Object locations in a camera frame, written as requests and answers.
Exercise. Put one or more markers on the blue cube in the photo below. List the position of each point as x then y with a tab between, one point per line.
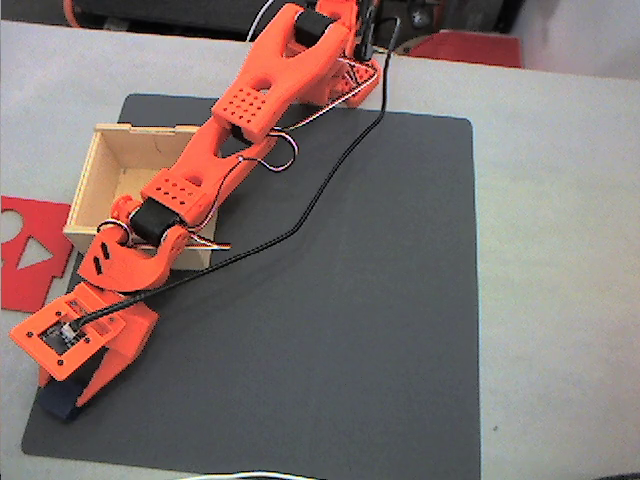
60	404

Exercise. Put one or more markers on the wooden box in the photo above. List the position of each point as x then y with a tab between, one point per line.
110	160

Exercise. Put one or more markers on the red sheet with cut-outs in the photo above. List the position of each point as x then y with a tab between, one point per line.
30	290

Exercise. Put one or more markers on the dark grey mat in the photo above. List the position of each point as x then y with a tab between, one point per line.
325	300

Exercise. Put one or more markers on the red flat object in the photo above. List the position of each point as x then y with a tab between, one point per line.
465	50

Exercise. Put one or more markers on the orange gripper camera mount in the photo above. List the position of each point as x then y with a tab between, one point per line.
60	345

